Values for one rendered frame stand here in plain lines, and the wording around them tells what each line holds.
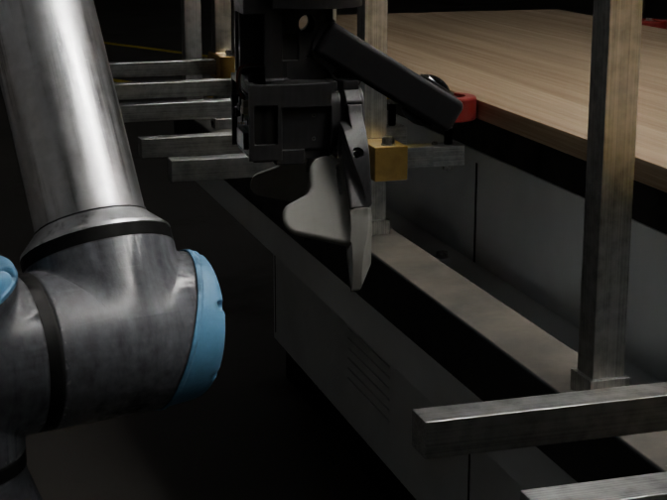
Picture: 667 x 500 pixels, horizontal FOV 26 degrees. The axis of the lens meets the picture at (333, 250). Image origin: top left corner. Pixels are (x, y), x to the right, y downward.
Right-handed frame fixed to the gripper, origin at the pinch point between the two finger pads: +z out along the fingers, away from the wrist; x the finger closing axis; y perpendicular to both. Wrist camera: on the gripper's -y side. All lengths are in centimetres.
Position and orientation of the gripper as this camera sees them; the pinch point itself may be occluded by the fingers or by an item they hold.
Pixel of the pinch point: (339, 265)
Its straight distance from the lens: 104.6
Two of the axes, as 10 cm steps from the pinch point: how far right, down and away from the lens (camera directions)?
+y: -9.7, 0.6, -2.3
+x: 2.4, 2.4, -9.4
